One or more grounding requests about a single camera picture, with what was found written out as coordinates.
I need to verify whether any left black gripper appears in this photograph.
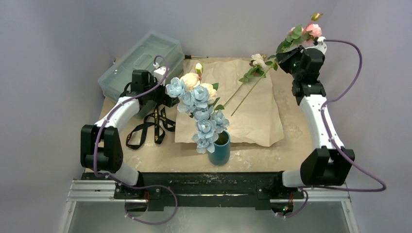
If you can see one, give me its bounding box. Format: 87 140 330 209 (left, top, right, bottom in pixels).
144 76 179 107

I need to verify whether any black gold lettered ribbon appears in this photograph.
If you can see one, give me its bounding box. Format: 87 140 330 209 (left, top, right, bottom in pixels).
126 104 176 150

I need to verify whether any pink rose flower stem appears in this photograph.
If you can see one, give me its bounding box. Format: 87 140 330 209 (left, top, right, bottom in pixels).
231 12 324 117

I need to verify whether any cream rose flower stem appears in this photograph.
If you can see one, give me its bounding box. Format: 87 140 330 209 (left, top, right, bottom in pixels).
180 63 225 112

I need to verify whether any small white rose stem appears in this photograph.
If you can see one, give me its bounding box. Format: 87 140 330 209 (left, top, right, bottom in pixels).
223 53 278 107

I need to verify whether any translucent plastic storage box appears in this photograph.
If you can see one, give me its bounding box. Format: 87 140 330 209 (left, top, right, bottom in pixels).
98 31 184 101

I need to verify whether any blue flower stem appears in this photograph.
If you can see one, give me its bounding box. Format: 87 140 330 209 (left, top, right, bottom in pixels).
166 77 230 153

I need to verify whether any orange beige wrapping paper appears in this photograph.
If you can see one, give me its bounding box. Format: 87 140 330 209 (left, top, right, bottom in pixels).
174 58 286 147

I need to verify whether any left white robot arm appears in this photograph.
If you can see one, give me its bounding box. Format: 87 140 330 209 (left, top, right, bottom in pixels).
80 67 176 199

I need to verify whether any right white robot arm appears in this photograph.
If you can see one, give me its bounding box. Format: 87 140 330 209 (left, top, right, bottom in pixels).
273 45 355 198

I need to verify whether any teal ceramic vase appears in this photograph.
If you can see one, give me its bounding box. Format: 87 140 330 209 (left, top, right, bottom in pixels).
208 131 231 166

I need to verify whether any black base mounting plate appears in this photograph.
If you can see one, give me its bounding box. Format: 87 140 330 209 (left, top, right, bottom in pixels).
80 172 307 212

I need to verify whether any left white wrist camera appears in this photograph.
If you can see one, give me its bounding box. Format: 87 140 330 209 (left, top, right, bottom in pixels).
153 63 170 86

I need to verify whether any aluminium frame rail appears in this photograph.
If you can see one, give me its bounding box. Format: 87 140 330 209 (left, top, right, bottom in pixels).
59 180 359 233

